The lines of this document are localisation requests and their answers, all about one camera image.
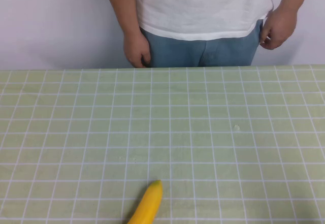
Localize person's left hand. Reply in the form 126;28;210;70
259;8;298;51

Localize white t-shirt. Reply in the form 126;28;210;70
134;0;276;41

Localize green grid tablecloth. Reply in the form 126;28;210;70
0;64;325;224

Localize person's right hand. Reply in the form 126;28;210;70
123;31;152;69

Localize person's right forearm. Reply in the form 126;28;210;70
101;0;142;37

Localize yellow banana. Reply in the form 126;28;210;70
126;179;164;224

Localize blue trousers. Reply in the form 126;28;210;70
140;19;264;68

